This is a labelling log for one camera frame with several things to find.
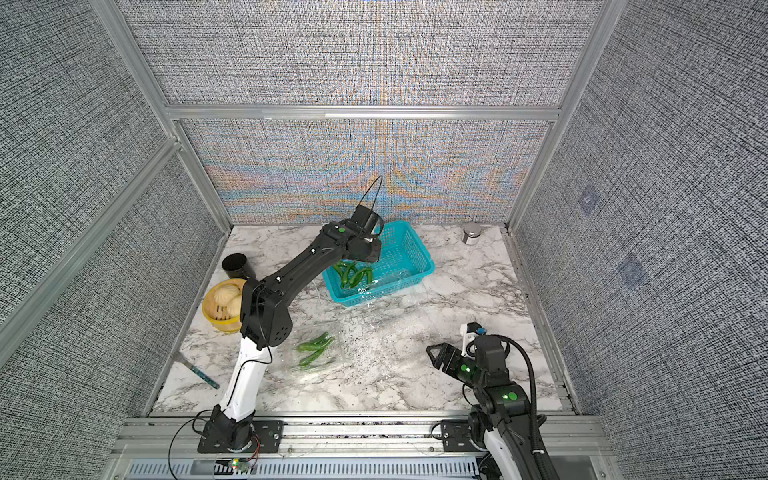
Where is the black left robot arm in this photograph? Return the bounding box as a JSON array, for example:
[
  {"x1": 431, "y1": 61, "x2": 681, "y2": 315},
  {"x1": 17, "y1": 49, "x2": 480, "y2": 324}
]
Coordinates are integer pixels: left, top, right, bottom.
[{"x1": 198, "y1": 204, "x2": 384, "y2": 453}]

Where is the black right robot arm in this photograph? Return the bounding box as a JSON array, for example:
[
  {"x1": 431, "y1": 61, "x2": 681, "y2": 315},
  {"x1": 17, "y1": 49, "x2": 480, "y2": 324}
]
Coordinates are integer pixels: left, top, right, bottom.
[{"x1": 426, "y1": 334, "x2": 559, "y2": 479}]

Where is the teal handled utensil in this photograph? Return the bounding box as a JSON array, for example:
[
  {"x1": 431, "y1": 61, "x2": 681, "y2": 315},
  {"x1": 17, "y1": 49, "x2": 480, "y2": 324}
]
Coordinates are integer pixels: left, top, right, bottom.
[{"x1": 174, "y1": 352, "x2": 220, "y2": 390}]

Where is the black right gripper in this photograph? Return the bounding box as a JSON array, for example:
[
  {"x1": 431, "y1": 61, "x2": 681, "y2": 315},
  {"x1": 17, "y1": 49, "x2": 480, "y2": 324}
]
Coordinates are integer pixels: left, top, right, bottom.
[{"x1": 427, "y1": 343, "x2": 488, "y2": 392}]

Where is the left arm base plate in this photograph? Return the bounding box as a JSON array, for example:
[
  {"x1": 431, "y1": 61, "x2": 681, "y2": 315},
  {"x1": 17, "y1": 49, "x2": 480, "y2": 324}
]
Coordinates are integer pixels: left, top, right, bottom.
[{"x1": 197, "y1": 420, "x2": 284, "y2": 454}]

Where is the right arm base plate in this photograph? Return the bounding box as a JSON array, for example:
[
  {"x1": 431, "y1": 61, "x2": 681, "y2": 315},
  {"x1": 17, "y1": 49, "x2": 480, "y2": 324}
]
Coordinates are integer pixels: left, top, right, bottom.
[{"x1": 439, "y1": 419, "x2": 481, "y2": 453}]

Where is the black mug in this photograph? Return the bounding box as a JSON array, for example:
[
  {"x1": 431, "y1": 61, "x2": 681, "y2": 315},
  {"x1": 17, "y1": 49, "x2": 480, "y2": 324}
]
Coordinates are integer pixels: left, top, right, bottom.
[{"x1": 221, "y1": 253, "x2": 256, "y2": 280}]

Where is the small metal tin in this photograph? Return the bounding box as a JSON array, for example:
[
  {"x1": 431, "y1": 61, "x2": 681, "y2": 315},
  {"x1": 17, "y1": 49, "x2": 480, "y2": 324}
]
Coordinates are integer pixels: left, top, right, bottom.
[{"x1": 462, "y1": 222, "x2": 483, "y2": 245}]

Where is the yellow bamboo steamer basket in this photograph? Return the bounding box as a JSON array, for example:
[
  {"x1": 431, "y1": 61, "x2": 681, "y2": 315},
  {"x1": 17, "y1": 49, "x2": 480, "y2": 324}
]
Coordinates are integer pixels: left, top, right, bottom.
[{"x1": 202, "y1": 278, "x2": 246, "y2": 333}]

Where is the pale steamed bun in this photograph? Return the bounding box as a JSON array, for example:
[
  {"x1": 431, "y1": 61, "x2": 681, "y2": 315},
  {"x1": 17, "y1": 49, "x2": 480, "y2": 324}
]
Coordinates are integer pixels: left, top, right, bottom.
[{"x1": 213, "y1": 284, "x2": 241, "y2": 307}]

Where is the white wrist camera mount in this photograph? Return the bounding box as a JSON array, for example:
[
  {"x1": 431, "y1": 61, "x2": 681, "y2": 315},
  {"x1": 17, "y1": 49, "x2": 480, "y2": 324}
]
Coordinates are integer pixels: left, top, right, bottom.
[{"x1": 460, "y1": 322, "x2": 486, "y2": 357}]

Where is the teal plastic basket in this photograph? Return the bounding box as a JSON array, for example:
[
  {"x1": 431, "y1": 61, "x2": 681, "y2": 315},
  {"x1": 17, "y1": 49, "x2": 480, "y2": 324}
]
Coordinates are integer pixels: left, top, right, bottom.
[{"x1": 322, "y1": 220, "x2": 435, "y2": 307}]

